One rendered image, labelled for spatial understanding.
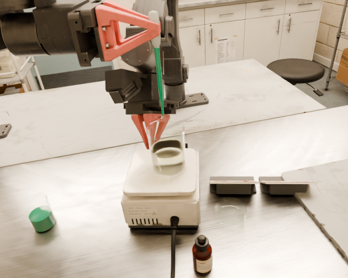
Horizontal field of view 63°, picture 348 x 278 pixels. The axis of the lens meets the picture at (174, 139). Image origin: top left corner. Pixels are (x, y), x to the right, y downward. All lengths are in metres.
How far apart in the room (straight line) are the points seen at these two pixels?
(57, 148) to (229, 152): 0.44
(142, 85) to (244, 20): 2.58
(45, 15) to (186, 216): 0.35
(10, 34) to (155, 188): 0.30
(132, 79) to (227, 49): 2.60
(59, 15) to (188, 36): 2.57
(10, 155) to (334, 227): 0.74
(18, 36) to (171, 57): 0.47
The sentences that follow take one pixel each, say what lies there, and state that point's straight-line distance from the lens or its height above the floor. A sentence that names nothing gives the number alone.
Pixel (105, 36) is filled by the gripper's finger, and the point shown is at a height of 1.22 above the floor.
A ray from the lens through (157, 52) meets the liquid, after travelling 0.41.
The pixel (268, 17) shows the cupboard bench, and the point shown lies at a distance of 3.21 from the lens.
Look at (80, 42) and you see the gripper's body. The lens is 0.39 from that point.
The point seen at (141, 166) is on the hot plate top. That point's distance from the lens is 0.52.
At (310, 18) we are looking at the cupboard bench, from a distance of 3.46.
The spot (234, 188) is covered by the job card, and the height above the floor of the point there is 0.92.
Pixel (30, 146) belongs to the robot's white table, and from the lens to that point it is 0.85.
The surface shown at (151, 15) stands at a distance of 0.40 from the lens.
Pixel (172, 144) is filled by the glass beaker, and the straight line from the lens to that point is 0.44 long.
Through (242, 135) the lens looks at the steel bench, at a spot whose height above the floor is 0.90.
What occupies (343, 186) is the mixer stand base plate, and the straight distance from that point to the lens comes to 0.63.
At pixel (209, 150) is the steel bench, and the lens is 0.69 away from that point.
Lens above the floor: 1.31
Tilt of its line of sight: 33 degrees down
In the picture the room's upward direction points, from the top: 5 degrees counter-clockwise
